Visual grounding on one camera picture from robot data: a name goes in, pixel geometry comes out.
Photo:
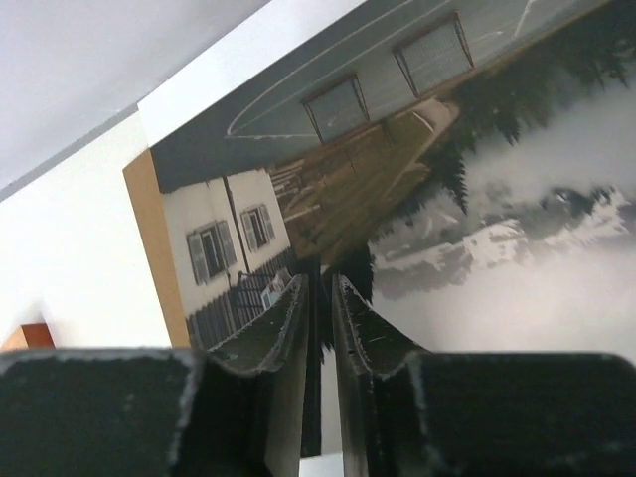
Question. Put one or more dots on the printed photo sheet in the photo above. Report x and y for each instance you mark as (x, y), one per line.
(468, 165)

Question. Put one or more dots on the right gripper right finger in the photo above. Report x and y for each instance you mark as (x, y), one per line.
(406, 411)

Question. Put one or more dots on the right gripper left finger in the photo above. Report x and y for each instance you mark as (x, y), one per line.
(234, 410)

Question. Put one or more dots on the orange wooden picture frame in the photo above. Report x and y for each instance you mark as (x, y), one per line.
(29, 336)

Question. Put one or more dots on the brown frame backing board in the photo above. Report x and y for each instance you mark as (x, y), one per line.
(147, 204)

